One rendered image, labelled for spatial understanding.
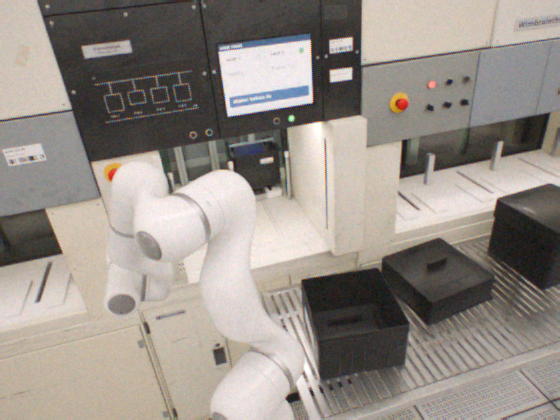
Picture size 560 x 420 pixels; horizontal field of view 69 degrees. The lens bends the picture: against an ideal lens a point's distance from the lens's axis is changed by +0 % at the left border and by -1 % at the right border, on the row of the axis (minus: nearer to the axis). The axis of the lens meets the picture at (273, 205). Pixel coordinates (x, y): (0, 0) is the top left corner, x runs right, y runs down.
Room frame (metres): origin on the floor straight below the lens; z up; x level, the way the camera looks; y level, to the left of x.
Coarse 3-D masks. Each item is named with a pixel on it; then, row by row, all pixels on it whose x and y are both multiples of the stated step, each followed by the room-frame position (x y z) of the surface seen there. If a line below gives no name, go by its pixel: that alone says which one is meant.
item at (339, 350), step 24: (312, 288) 1.10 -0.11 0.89; (336, 288) 1.11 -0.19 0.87; (360, 288) 1.11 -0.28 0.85; (384, 288) 1.05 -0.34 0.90; (312, 312) 1.10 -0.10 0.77; (336, 312) 1.09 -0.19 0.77; (360, 312) 1.08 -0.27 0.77; (384, 312) 1.03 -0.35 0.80; (312, 336) 0.91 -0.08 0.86; (336, 336) 0.98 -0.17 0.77; (360, 336) 0.83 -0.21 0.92; (384, 336) 0.84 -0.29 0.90; (408, 336) 0.85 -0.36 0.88; (336, 360) 0.83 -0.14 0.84; (360, 360) 0.84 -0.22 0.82; (384, 360) 0.84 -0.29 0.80
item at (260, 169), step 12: (240, 144) 1.88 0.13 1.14; (264, 144) 2.01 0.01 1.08; (276, 144) 1.89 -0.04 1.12; (240, 156) 1.79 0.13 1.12; (252, 156) 1.80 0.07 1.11; (264, 156) 1.81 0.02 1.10; (276, 156) 1.82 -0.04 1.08; (240, 168) 1.78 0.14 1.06; (252, 168) 1.80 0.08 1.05; (264, 168) 1.81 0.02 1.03; (276, 168) 1.82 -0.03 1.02; (252, 180) 1.79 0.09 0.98; (264, 180) 1.81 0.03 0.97; (276, 180) 1.82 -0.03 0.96
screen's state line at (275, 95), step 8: (288, 88) 1.30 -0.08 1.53; (296, 88) 1.31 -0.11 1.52; (304, 88) 1.32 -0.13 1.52; (232, 96) 1.26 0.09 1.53; (240, 96) 1.27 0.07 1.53; (248, 96) 1.27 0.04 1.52; (256, 96) 1.28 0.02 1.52; (264, 96) 1.29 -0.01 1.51; (272, 96) 1.29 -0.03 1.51; (280, 96) 1.30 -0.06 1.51; (288, 96) 1.30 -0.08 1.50; (296, 96) 1.31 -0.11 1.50; (232, 104) 1.26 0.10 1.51; (240, 104) 1.27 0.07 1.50; (248, 104) 1.27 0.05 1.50
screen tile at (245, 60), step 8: (224, 56) 1.26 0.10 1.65; (232, 56) 1.27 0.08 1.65; (240, 56) 1.27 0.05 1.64; (248, 56) 1.28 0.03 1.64; (232, 64) 1.27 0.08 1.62; (240, 64) 1.27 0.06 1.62; (248, 64) 1.28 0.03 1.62; (256, 64) 1.28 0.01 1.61; (264, 64) 1.29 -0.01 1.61; (256, 72) 1.28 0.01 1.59; (264, 72) 1.29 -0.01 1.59; (232, 80) 1.26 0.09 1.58; (240, 80) 1.27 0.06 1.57; (248, 80) 1.28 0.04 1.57; (256, 80) 1.28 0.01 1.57; (264, 80) 1.29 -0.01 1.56; (232, 88) 1.26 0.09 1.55; (240, 88) 1.27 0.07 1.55; (248, 88) 1.27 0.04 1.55; (256, 88) 1.28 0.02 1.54
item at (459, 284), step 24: (432, 240) 1.34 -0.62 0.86; (384, 264) 1.24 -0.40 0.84; (408, 264) 1.21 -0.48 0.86; (432, 264) 1.17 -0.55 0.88; (456, 264) 1.18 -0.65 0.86; (408, 288) 1.11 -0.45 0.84; (432, 288) 1.07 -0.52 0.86; (456, 288) 1.05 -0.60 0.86; (480, 288) 1.07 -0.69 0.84; (432, 312) 1.00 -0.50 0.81; (456, 312) 1.04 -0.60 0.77
